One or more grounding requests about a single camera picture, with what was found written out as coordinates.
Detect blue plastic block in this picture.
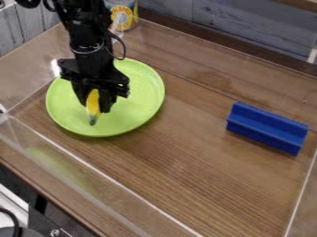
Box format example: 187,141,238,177
226,102,309,156

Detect clear acrylic enclosure wall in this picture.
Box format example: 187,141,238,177
0,112,203,237

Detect yellow blue tin can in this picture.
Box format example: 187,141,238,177
104,0,139,31

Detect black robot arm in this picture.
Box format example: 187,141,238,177
43,0,130,113

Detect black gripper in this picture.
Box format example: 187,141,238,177
58,52,130,113

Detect yellow toy banana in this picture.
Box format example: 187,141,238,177
86,89,100,126

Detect green round plate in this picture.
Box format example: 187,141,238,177
46,58,166,137

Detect black cable lower left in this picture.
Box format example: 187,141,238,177
0,207,22,237

